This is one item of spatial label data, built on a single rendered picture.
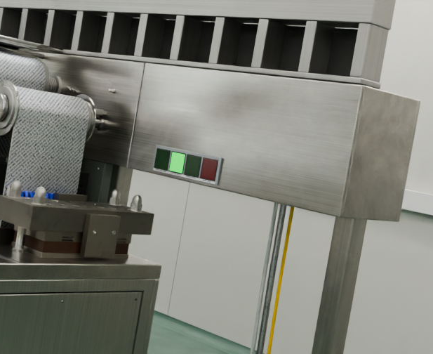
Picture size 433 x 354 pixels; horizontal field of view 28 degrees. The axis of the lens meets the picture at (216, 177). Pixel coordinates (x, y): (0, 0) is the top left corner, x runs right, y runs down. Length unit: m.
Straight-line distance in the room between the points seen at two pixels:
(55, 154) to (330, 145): 0.81
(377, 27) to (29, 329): 1.08
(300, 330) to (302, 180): 3.02
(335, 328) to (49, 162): 0.89
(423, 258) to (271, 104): 2.54
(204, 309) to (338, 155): 3.60
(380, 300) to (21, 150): 2.73
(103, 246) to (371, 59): 0.85
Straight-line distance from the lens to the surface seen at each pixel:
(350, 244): 2.16
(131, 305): 2.39
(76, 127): 2.48
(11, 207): 2.27
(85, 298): 2.28
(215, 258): 5.45
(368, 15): 2.02
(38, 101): 2.41
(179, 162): 2.32
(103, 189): 2.59
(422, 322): 4.58
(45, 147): 2.43
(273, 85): 2.14
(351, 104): 1.99
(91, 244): 2.30
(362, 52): 2.01
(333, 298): 2.19
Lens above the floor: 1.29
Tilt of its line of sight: 3 degrees down
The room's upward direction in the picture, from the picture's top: 10 degrees clockwise
